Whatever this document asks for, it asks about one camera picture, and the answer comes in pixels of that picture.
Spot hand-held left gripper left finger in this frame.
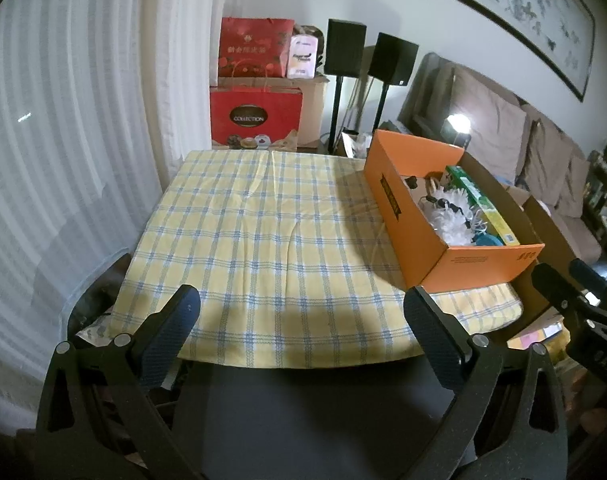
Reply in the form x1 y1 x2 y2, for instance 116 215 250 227
36 284 202 480

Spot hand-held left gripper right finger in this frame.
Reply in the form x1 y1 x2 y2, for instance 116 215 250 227
403 286 569 480

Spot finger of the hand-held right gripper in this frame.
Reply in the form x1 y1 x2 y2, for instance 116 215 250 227
530 262 590 322
569 258 607 303

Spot white earphones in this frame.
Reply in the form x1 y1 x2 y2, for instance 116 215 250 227
418 195 487 234

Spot green toothpaste box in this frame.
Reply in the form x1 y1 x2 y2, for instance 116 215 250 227
444 165 519 247

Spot white fluffy duster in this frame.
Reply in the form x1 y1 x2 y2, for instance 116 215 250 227
423 185 477 247

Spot orange cardboard box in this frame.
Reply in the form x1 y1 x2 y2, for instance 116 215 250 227
363 129 545 292

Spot large open brown carton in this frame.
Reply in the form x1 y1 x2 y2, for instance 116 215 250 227
503 185 579 331

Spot white printed plastic bag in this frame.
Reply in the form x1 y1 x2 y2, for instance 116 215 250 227
76 312 117 343

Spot small brown sofa cushion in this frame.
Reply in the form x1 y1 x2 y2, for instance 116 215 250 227
553 155 593 218

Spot yellow checkered tablecloth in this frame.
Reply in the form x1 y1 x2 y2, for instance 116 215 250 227
111 149 527 371

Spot large brown sofa cushion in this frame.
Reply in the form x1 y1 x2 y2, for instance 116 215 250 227
451 67 529 181

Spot black portable lamp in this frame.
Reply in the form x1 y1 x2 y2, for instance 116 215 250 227
446 114 471 148

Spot small cluttered cardboard box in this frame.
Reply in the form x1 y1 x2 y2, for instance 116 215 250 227
336 127 379 158

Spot wooden sofa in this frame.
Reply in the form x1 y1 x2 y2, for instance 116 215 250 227
398 52 607 271

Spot white sheer curtain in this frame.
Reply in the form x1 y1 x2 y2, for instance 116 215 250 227
0 0 165 411

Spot red gift bag oval label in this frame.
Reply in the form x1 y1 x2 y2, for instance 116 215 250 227
210 85 304 151

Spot black speaker stand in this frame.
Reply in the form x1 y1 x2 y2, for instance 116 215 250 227
372 85 389 131
331 75 344 153

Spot brown cardboard box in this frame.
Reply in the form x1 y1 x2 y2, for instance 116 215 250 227
216 24 330 150

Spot black speaker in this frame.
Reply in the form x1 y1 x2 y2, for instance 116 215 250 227
325 19 367 76
368 32 419 87

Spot cream curtain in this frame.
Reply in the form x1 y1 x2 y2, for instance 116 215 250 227
144 0 234 186

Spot red gift bag gold print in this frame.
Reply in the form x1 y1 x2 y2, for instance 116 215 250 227
218 16 295 80

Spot pink tissue pack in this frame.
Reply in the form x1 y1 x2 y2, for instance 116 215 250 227
287 35 318 80

